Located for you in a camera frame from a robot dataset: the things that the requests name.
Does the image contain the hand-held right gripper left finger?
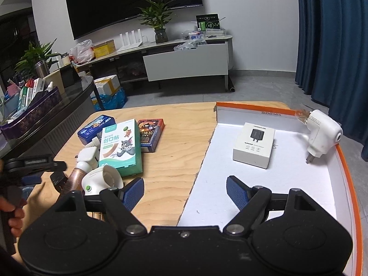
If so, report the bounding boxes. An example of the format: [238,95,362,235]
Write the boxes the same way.
[53,177,145,235]

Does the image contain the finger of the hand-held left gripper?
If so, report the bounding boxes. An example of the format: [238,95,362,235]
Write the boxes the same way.
[4,156,68,174]
[20,175,43,186]

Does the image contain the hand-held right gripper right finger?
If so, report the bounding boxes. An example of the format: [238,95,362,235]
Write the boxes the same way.
[223,175,319,235]

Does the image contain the white cardboard tray orange edge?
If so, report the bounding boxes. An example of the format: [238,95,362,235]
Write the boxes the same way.
[177,101,363,276]

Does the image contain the white round device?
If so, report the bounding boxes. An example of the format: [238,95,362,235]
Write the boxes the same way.
[81,165,124,196]

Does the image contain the white charger adapter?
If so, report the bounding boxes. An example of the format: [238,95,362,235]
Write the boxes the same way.
[75,147,100,169]

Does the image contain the green band-aid box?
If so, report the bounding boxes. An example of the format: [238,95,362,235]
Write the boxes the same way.
[98,119,143,178]

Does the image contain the colourful card box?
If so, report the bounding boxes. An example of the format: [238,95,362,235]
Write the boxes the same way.
[137,118,165,153]

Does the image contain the person's left hand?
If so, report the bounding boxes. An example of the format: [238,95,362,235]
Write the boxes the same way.
[0,196,26,238]

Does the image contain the black plug adapter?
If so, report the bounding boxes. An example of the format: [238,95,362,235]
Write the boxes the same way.
[50,172,69,193]

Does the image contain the copper bottle white cap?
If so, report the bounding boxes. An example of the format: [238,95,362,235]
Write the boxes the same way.
[59,161,93,197]

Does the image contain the white charger box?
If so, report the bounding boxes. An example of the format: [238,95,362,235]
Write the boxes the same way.
[232,122,276,170]

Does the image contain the purple tin tray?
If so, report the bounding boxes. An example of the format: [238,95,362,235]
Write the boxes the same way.
[0,86,63,142]

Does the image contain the blue tin box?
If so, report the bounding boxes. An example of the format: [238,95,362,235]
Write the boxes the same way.
[78,115,116,146]

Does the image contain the group of medicine boxes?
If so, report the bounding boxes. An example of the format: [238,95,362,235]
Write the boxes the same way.
[4,78,48,112]

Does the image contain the black glass table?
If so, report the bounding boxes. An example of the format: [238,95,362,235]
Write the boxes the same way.
[0,76,97,161]

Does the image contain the tan cardboard box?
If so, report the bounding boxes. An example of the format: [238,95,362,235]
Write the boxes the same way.
[43,70,65,90]

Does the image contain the blue plastic bag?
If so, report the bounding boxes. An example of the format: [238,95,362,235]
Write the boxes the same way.
[91,88,128,111]

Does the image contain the stainless steel tumbler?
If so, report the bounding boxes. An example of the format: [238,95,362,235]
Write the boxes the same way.
[34,60,51,79]

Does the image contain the white cardboard box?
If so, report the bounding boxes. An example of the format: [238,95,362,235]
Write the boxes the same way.
[93,75,121,95]

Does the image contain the tall leafy plant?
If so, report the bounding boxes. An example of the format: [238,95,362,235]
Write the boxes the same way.
[14,39,62,78]

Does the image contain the white plastic bag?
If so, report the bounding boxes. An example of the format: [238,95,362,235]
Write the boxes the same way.
[70,39,95,64]

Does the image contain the yellow box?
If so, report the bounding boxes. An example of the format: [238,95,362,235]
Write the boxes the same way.
[93,40,116,58]

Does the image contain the white TV stand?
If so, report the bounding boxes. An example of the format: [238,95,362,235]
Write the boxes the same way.
[76,34,233,92]

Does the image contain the white router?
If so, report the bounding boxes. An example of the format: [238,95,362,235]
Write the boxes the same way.
[118,29,144,52]

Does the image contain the clear plastic containers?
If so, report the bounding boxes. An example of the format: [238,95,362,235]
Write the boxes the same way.
[181,29,227,40]

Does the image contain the green and black box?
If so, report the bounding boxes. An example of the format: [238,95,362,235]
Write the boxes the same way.
[196,13,221,32]

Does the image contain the potted plant dark vase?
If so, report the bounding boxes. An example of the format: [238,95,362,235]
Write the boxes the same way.
[138,0,174,44]

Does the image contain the blue curtain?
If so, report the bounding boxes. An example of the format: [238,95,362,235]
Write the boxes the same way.
[295,0,368,161]

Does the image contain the black television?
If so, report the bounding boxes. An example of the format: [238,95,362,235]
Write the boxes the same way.
[63,0,204,41]

